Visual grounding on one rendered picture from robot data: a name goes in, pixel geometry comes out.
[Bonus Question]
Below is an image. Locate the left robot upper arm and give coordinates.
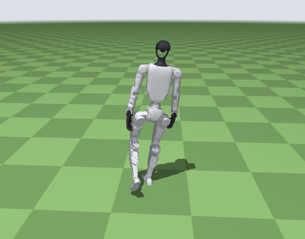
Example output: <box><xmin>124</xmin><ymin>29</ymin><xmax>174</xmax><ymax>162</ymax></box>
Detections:
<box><xmin>133</xmin><ymin>64</ymin><xmax>149</xmax><ymax>95</ymax></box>

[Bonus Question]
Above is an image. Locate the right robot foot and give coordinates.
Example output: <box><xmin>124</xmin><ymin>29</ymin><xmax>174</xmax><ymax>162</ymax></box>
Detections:
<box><xmin>142</xmin><ymin>173</ymin><xmax>153</xmax><ymax>185</ymax></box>

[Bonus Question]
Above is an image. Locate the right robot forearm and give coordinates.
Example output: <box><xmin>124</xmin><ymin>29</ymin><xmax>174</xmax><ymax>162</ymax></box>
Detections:
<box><xmin>171</xmin><ymin>91</ymin><xmax>180</xmax><ymax>115</ymax></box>

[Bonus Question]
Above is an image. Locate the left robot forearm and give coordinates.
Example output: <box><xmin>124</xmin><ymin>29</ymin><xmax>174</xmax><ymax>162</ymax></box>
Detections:
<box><xmin>126</xmin><ymin>86</ymin><xmax>138</xmax><ymax>114</ymax></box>

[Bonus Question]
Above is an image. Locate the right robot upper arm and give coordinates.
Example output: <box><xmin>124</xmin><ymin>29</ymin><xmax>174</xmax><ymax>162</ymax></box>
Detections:
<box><xmin>170</xmin><ymin>67</ymin><xmax>182</xmax><ymax>98</ymax></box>

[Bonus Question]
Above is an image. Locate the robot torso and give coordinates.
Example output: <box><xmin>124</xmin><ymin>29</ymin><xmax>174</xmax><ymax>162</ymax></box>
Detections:
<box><xmin>146</xmin><ymin>61</ymin><xmax>173</xmax><ymax>122</ymax></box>

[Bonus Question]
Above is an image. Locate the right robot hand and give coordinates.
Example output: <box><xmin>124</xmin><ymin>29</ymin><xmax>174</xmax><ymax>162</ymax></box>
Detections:
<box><xmin>167</xmin><ymin>113</ymin><xmax>177</xmax><ymax>128</ymax></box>

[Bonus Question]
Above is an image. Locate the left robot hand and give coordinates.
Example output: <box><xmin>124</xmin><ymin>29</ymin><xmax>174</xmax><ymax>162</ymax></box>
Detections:
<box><xmin>126</xmin><ymin>110</ymin><xmax>133</xmax><ymax>131</ymax></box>

